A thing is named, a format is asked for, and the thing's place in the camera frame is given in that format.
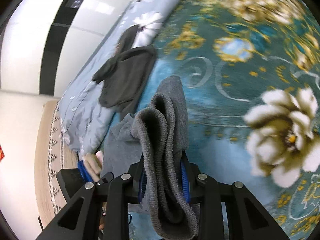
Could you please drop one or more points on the grey sweatshirt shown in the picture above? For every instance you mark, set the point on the grey sweatshirt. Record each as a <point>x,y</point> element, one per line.
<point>158,134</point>

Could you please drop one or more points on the white black-striped wardrobe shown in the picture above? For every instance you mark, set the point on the white black-striped wardrobe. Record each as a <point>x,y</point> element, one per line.
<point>45,43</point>

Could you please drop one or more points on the teal floral plush blanket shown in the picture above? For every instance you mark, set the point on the teal floral plush blanket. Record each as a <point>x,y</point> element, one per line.
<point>250,74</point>

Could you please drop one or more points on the beige plush toy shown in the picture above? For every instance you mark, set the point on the beige plush toy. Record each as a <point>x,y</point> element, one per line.
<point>93,164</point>

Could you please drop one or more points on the light blue floral quilt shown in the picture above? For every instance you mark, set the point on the light blue floral quilt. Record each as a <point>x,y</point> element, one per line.
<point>84,121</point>

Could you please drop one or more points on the beige patterned headboard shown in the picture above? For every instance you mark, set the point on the beige patterned headboard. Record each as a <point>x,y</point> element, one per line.
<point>51,155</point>

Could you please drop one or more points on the dark green-black garment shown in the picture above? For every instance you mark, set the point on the dark green-black garment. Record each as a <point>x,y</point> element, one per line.
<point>125,74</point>

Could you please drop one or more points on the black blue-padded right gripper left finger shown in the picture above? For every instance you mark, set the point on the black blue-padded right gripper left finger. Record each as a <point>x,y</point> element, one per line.
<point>109,198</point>

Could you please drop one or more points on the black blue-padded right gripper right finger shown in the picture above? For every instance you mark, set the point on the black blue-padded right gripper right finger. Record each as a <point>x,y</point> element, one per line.
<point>226,211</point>

